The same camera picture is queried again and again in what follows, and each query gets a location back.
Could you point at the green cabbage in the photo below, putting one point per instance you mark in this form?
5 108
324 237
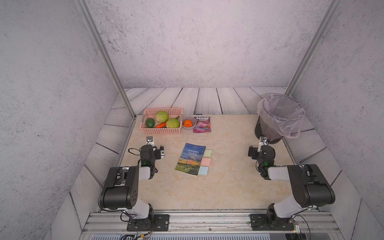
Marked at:
173 123
162 117

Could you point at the green cabbage back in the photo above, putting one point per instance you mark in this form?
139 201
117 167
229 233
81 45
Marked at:
162 117

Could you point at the Animal Farm paperback book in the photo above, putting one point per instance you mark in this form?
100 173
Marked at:
190 159

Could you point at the orange carrot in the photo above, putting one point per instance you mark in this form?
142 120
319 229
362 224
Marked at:
163 125

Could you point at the pink sticky note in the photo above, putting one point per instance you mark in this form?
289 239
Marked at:
206 162

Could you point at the right aluminium frame post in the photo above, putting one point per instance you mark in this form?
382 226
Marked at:
320 32

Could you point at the front aluminium rail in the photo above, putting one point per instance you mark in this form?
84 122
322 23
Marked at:
212 225

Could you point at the green sticky note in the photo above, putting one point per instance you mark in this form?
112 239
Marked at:
207 153

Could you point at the aluminium frame post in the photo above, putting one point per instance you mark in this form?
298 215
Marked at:
320 32
84 10

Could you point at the blue sticky note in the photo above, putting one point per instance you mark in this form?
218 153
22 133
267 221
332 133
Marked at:
203 170

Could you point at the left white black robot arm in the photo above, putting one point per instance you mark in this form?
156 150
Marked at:
120 191

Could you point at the purple snack packet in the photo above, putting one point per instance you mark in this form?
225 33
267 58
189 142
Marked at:
203 124

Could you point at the dark green avocado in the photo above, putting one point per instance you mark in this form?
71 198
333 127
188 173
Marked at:
150 123

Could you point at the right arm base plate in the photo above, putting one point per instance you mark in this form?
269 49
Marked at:
264 222

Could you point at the pink plastic basket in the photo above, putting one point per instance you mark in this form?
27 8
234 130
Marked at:
151 112

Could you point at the small bowl with orange food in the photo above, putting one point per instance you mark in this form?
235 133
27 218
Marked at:
189 123

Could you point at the left aluminium frame post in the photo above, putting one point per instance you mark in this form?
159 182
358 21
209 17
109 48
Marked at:
84 10

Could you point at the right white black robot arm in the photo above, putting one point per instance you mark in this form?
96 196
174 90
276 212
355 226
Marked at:
309 186

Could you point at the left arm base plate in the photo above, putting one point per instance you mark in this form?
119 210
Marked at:
155 223

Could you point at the green cabbage front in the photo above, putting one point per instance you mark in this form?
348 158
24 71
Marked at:
173 123

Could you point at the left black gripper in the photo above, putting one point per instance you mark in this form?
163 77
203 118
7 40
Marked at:
158 155

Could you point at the black bin with plastic liner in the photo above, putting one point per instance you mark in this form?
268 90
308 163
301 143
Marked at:
280 116

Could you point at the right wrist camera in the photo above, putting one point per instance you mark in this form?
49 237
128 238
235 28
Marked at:
264 139

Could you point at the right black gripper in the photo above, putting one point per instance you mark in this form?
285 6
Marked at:
255 152

